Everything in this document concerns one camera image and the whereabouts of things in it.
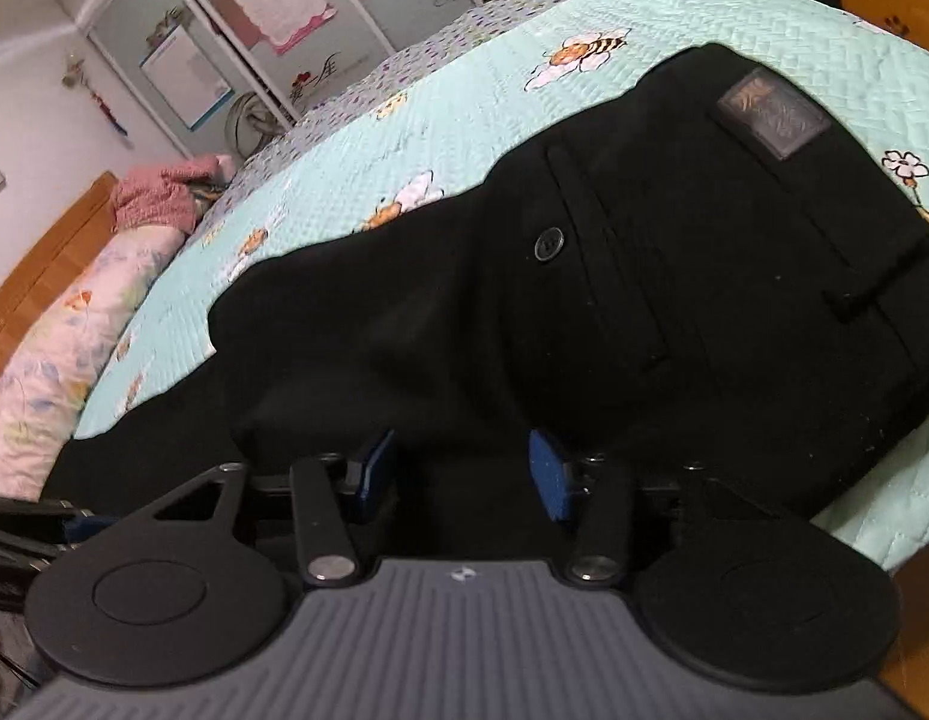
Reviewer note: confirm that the pastel floral duvet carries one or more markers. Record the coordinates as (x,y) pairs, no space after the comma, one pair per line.
(59,330)

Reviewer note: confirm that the black pants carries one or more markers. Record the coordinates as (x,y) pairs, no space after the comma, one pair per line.
(584,300)

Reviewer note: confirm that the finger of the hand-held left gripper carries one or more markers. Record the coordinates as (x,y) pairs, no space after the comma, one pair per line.
(14,551)
(37,507)

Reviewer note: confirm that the sliding door wardrobe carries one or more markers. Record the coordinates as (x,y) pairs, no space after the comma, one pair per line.
(209,7)

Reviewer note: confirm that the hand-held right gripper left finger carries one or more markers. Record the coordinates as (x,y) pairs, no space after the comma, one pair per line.
(374,472)

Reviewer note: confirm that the bed with bee quilt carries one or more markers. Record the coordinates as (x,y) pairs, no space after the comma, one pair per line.
(449,112)

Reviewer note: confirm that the floral bed sheet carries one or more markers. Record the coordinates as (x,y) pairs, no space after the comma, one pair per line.
(434,37)

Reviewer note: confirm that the wooden headboard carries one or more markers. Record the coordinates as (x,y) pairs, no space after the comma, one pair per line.
(52,255)

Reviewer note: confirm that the blue bordered white poster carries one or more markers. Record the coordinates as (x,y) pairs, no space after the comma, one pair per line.
(187,75)

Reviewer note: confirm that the pink knit cloth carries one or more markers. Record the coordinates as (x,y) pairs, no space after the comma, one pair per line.
(164,191)

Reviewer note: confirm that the wall hanging ornament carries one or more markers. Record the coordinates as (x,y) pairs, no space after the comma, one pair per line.
(97,97)

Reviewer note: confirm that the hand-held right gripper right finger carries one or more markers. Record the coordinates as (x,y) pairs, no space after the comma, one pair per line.
(551,476)

